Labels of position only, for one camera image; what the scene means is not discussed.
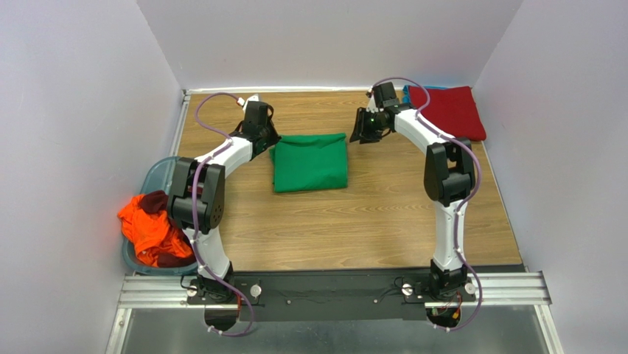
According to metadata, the red folded t-shirt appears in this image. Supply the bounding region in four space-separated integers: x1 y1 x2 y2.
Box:
422 86 486 142

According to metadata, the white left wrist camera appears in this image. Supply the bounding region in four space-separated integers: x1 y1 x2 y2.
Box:
237 94 259 110

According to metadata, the maroon t-shirt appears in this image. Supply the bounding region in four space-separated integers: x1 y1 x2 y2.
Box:
139 190 195 268

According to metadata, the clear blue plastic bin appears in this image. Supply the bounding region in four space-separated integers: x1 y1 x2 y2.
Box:
117 156 197 276

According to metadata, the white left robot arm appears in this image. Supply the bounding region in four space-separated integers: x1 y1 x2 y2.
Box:
167 95 280 302

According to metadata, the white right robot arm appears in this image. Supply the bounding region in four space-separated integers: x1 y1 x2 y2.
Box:
349 81 481 298

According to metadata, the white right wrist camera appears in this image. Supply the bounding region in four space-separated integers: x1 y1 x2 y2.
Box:
366 87 378 113

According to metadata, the blue folded t-shirt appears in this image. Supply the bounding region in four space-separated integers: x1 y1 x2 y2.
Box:
402 85 447 106

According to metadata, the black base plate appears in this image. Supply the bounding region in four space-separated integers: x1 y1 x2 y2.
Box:
186 265 526 323

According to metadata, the aluminium rail frame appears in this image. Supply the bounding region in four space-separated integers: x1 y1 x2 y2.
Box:
107 266 563 353

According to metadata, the orange t-shirt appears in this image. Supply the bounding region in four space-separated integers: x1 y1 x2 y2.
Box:
117 194 167 268

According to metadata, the green t-shirt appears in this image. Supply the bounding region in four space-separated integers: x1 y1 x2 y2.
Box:
270 133 349 193

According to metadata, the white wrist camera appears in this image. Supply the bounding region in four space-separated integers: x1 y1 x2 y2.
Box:
366 87 378 113
237 94 259 110

